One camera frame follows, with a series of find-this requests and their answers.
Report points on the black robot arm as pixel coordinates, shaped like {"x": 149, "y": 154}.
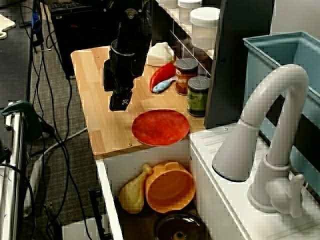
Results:
{"x": 127, "y": 35}

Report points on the white toy kitchen body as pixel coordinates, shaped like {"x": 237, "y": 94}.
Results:
{"x": 225, "y": 220}

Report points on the wooden countertop board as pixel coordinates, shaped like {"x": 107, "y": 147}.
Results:
{"x": 100, "y": 87}

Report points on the dark grey upright panel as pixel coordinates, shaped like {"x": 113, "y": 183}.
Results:
{"x": 237, "y": 62}

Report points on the black keyboard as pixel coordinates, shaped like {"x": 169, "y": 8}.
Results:
{"x": 65, "y": 5}

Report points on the grey toy faucet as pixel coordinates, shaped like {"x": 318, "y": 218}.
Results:
{"x": 272, "y": 82}

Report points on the black computer tower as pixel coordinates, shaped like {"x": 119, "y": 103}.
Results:
{"x": 82, "y": 37}

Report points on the white power strip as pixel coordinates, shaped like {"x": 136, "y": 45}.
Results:
{"x": 33, "y": 185}

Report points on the red bowl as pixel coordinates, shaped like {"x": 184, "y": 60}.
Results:
{"x": 162, "y": 73}

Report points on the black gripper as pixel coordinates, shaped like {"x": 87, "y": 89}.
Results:
{"x": 117, "y": 75}

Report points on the medium white lidded jar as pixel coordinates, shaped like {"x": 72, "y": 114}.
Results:
{"x": 187, "y": 7}

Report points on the green peas can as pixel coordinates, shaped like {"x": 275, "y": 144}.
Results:
{"x": 196, "y": 100}

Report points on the large white lidded jar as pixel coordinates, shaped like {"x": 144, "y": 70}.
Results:
{"x": 203, "y": 25}

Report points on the cream shelf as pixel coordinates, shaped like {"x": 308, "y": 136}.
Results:
{"x": 183, "y": 26}

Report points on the green clamp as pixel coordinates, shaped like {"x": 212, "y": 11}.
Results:
{"x": 25, "y": 112}

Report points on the white cutting board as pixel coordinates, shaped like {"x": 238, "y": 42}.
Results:
{"x": 5, "y": 27}

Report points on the blue plastic bin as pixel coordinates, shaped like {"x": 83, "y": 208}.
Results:
{"x": 262, "y": 62}

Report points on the orange toy bowl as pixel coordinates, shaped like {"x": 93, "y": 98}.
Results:
{"x": 170, "y": 190}

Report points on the red round plate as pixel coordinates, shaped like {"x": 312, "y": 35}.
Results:
{"x": 160, "y": 127}

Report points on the black tiled backsplash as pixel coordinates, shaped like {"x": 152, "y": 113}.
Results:
{"x": 180, "y": 47}

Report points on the metal frame rail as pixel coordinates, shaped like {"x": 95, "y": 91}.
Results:
{"x": 12, "y": 175}

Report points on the black pot lid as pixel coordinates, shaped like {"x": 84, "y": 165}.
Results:
{"x": 180, "y": 225}

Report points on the red beans can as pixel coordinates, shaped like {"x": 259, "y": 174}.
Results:
{"x": 185, "y": 80}

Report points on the yellow toy chicken drumstick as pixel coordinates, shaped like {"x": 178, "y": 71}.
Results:
{"x": 132, "y": 195}

